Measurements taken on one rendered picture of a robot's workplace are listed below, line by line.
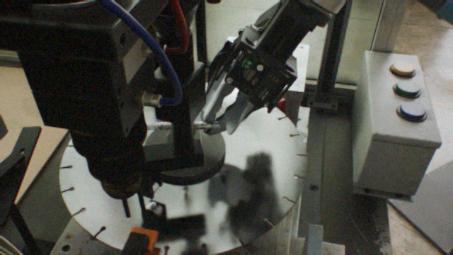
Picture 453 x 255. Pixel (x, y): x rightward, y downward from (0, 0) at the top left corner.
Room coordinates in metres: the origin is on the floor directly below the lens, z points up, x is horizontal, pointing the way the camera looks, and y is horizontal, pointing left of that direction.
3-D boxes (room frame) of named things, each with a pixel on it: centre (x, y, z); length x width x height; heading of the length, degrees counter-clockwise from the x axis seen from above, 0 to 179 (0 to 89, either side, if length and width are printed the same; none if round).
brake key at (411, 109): (0.55, -0.33, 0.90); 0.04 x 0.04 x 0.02
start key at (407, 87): (0.61, -0.34, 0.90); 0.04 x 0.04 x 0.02
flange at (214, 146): (0.40, 0.05, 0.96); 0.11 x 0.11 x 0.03
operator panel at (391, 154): (0.62, -0.33, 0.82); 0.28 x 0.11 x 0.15; 167
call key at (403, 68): (0.68, -0.36, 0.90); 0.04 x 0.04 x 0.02
